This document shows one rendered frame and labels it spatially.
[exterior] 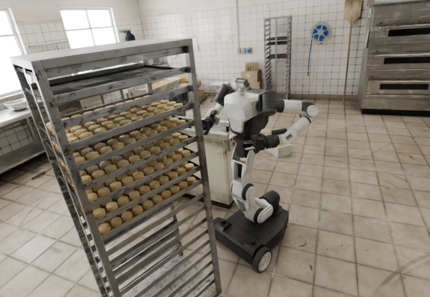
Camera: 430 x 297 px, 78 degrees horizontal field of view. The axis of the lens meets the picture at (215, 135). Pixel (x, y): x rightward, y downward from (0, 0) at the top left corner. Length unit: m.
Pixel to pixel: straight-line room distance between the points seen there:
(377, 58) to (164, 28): 4.97
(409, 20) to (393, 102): 1.35
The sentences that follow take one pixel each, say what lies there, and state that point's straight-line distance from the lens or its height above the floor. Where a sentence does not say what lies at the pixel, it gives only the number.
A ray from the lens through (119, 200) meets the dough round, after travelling 1.36.
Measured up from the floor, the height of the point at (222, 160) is 0.62.
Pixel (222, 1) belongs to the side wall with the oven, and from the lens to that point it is 6.86.
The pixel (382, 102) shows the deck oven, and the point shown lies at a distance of 5.70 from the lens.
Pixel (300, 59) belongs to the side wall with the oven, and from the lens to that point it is 6.51.
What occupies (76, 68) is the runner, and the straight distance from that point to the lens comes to 1.08.
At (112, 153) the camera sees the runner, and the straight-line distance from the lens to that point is 1.19.
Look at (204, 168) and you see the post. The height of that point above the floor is 1.14.
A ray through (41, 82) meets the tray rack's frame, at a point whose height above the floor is 1.75.
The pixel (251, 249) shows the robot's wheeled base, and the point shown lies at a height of 0.20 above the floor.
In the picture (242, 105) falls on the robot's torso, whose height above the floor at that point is 1.34.
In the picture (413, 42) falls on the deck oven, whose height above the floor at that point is 1.27.
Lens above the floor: 1.89
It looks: 24 degrees down
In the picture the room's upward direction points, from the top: 6 degrees counter-clockwise
